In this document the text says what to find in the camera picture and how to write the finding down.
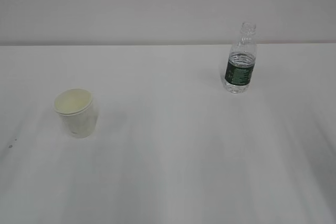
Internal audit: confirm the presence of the clear green-label water bottle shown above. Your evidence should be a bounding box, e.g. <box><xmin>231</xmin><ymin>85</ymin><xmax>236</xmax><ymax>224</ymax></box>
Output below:
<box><xmin>220</xmin><ymin>22</ymin><xmax>257</xmax><ymax>94</ymax></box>

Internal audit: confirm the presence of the white paper cup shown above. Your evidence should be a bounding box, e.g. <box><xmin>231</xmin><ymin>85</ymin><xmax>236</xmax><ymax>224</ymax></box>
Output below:
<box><xmin>54</xmin><ymin>89</ymin><xmax>99</xmax><ymax>138</ymax></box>

